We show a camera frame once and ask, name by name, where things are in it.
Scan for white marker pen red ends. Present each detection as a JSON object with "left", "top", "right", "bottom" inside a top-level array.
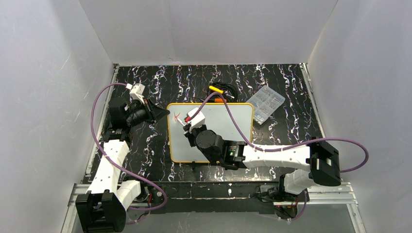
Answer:
[{"left": 176, "top": 118, "right": 186, "bottom": 127}]

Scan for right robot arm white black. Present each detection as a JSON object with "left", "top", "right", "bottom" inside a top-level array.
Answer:
[{"left": 183, "top": 125, "right": 341, "bottom": 195}]

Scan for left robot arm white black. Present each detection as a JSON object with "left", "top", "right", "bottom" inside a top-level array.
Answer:
[{"left": 75, "top": 98, "right": 170, "bottom": 233}]

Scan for clear plastic screw box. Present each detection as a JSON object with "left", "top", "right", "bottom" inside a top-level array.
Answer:
[{"left": 247, "top": 85, "right": 285, "bottom": 125}]

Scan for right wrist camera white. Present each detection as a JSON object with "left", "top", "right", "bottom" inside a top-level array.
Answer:
[{"left": 185, "top": 107, "right": 206, "bottom": 133}]

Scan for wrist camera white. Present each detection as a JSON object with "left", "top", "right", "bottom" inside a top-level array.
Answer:
[
  {"left": 129, "top": 83, "right": 145, "bottom": 104},
  {"left": 185, "top": 107, "right": 206, "bottom": 133}
]

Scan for whiteboard with yellow frame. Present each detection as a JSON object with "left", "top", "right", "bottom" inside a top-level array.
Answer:
[{"left": 167, "top": 103, "right": 254, "bottom": 164}]

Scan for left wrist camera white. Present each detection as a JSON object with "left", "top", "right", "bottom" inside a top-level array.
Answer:
[{"left": 129, "top": 83, "right": 145, "bottom": 104}]

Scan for orange handled tool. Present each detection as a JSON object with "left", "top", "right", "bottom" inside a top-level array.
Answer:
[{"left": 214, "top": 98, "right": 227, "bottom": 103}]

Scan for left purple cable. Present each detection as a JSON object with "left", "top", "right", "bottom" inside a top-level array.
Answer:
[{"left": 90, "top": 83, "right": 168, "bottom": 225}]

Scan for purple cable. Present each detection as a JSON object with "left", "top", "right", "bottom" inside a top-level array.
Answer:
[
  {"left": 185, "top": 91, "right": 370, "bottom": 174},
  {"left": 90, "top": 83, "right": 168, "bottom": 225}
]

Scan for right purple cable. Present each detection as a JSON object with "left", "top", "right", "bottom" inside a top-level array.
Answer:
[{"left": 185, "top": 91, "right": 370, "bottom": 174}]

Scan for yellow handled tool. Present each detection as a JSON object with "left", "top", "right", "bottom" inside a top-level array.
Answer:
[{"left": 208, "top": 85, "right": 224, "bottom": 94}]

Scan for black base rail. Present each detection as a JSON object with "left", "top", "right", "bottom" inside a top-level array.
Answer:
[{"left": 141, "top": 182, "right": 309, "bottom": 216}]

